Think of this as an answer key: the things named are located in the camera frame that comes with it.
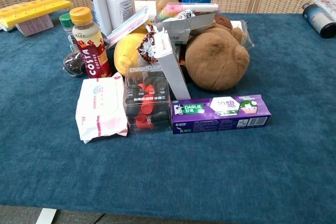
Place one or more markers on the pink paper card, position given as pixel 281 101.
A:
pixel 35 26

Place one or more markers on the clear plastic bag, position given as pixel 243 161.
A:
pixel 245 33

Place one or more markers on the yellow plush toy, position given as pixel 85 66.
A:
pixel 128 49

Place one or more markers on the green cap small bottle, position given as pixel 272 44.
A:
pixel 70 51

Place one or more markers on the yellow plastic rack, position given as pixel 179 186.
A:
pixel 31 9

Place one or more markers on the brown white snack packet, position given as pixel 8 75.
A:
pixel 147 47

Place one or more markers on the clear box of black clips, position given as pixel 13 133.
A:
pixel 147 100

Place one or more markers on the blue velvet tablecloth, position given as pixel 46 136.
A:
pixel 168 161

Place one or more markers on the white grey paper package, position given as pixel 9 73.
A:
pixel 187 26

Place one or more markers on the brown plush bear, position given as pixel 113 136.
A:
pixel 216 56

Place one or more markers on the pink highlighter pen pack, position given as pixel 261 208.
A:
pixel 194 7

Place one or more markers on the white table leg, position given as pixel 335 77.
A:
pixel 45 216

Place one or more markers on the purple Darlie toothpaste box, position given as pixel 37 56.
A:
pixel 220 113

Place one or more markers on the white wet wipes pack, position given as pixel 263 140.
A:
pixel 101 108

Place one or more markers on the tall white lotion bottle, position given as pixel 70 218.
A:
pixel 97 1

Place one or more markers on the Costa coffee bottle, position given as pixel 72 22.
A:
pixel 90 48

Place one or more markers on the pink blue toothbrush pack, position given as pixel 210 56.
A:
pixel 126 28

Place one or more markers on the long white cardboard box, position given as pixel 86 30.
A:
pixel 173 69

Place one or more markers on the white blue-label bottle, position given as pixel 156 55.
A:
pixel 119 5

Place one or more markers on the black cylindrical can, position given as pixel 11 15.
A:
pixel 319 22

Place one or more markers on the white red labelled tube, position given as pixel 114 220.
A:
pixel 326 5

